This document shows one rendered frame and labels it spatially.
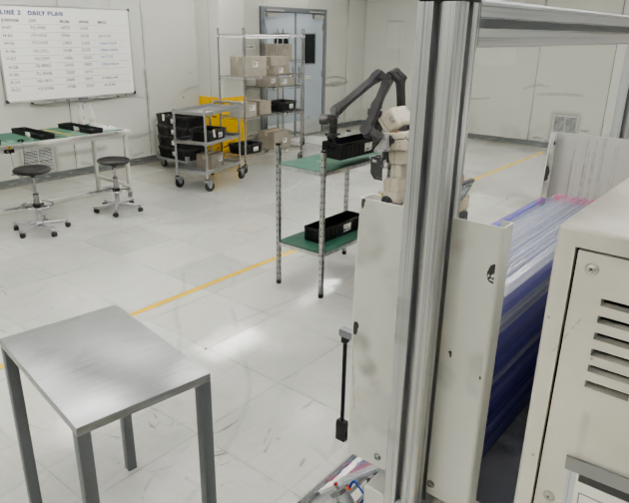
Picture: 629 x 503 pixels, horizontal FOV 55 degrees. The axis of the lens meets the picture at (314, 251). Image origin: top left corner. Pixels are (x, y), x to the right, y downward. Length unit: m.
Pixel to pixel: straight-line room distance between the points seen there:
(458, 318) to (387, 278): 0.08
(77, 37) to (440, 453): 8.12
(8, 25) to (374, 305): 7.67
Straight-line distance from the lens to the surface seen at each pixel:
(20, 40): 8.21
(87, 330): 2.43
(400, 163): 4.25
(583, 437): 0.63
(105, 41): 8.77
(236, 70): 8.51
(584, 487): 0.66
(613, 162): 1.15
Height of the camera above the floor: 1.87
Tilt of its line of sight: 20 degrees down
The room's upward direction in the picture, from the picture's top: 1 degrees clockwise
